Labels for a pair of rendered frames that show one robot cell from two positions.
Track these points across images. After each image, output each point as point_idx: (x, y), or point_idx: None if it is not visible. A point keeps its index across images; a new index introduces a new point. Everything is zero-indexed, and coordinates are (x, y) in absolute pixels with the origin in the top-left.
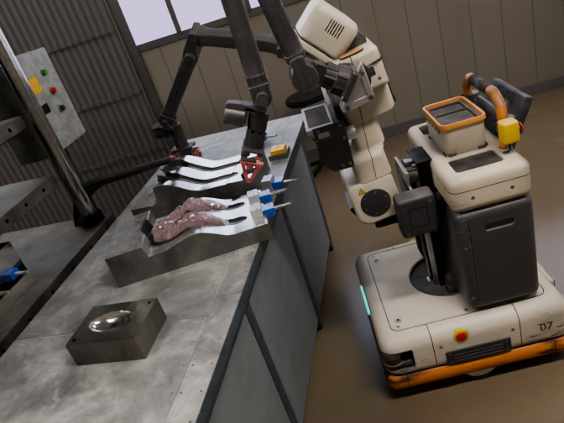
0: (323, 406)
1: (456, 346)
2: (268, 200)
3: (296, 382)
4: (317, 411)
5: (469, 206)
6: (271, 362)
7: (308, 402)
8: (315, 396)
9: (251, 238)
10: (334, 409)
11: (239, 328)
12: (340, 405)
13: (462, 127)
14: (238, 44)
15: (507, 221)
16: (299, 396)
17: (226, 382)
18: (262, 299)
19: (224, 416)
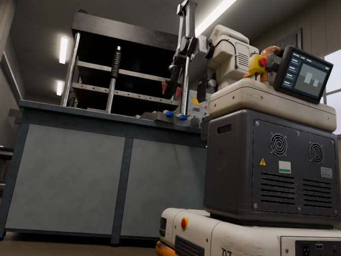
0: (145, 251)
1: (180, 232)
2: (181, 117)
3: (141, 215)
4: (141, 249)
5: (212, 111)
6: (125, 174)
7: (148, 248)
8: (153, 249)
9: (153, 118)
10: (144, 252)
11: (114, 135)
12: (147, 254)
13: (252, 75)
14: (178, 38)
15: (230, 130)
16: (136, 222)
17: (86, 134)
18: (146, 151)
19: (73, 139)
